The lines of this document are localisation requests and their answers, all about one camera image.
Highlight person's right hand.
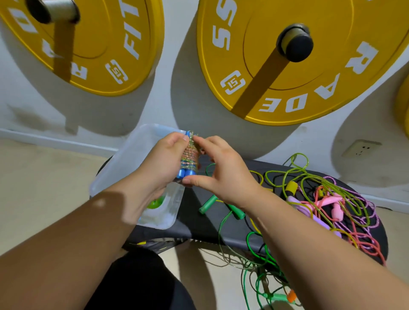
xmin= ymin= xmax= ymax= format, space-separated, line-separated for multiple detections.
xmin=182 ymin=135 xmax=263 ymax=208

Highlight person's left hand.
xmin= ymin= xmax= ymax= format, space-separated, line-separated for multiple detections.
xmin=134 ymin=132 xmax=193 ymax=200

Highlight blue handled jump rope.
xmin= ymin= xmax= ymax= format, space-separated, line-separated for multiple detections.
xmin=176 ymin=131 xmax=200 ymax=181

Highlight green jump rope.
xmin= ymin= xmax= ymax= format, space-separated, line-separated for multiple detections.
xmin=147 ymin=195 xmax=166 ymax=210
xmin=198 ymin=192 xmax=248 ymax=221

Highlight clear plastic storage bin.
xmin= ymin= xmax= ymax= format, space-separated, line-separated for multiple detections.
xmin=89 ymin=123 xmax=193 ymax=231

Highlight pile of jump ropes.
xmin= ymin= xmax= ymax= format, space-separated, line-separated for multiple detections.
xmin=217 ymin=153 xmax=387 ymax=310

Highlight person's left forearm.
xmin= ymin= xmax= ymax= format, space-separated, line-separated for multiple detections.
xmin=0 ymin=175 xmax=161 ymax=310

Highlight person's right forearm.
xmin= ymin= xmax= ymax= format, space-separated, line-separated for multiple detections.
xmin=246 ymin=190 xmax=409 ymax=310

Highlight person's black shorts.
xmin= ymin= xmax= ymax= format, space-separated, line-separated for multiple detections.
xmin=86 ymin=248 xmax=196 ymax=310

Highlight translucent plastic lid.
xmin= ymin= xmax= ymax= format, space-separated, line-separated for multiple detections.
xmin=137 ymin=184 xmax=186 ymax=231

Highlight black aerobic step platform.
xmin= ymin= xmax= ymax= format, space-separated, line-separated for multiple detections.
xmin=96 ymin=156 xmax=389 ymax=263

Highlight large yellow weight plate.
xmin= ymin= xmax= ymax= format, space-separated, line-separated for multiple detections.
xmin=197 ymin=0 xmax=409 ymax=126

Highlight black plate peg cap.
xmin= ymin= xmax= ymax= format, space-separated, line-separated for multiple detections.
xmin=278 ymin=23 xmax=315 ymax=63

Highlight white wall socket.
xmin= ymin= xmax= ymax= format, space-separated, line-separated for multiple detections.
xmin=342 ymin=139 xmax=382 ymax=159

